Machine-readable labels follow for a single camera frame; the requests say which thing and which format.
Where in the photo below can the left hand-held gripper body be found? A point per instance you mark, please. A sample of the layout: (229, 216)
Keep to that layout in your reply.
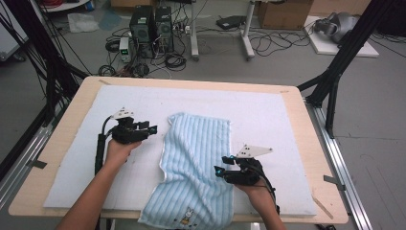
(127, 134)

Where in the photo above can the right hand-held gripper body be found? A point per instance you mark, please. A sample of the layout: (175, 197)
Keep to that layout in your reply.
(245, 174)

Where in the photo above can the blue striped towel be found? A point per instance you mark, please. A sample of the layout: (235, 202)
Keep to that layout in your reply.
(191, 172)

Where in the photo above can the person's right hand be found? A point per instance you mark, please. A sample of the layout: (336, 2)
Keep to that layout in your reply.
(255, 191)

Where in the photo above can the person's left hand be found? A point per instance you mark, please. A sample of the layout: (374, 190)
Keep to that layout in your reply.
(119, 153)

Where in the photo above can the white foam mat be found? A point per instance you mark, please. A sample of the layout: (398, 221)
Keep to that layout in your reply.
(255, 108)

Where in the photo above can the white power supply unit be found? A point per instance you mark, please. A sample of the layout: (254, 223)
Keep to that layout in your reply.
(124, 49)

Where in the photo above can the thin wooden stick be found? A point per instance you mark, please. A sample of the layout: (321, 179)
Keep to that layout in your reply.
(322, 206)

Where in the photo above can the large black computer tower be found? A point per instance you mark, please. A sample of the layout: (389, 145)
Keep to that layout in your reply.
(142, 30)

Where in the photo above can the slim black computer tower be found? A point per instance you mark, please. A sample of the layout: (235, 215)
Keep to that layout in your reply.
(164, 27)

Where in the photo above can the white desk leg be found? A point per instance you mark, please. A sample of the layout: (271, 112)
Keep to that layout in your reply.
(194, 32)
(247, 35)

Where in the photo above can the clear plastic bag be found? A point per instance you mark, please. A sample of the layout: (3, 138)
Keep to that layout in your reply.
(83, 23)

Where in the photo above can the flat black device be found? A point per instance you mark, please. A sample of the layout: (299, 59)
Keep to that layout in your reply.
(230, 21)

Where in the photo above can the white floor board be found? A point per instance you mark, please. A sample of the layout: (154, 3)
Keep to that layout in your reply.
(328, 48)

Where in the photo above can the brown cardboard box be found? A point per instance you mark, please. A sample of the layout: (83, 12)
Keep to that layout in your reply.
(284, 14)

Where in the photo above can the grey headset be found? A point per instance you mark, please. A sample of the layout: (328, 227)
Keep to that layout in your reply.
(340, 25)

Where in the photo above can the black bracket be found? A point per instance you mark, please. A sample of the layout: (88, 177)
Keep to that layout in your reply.
(36, 164)
(333, 182)

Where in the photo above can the aluminium rail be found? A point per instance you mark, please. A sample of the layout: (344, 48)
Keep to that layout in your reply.
(343, 172)
(22, 166)

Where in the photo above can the black metal frame stand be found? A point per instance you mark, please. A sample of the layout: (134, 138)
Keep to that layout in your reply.
(48, 64)
(346, 48)

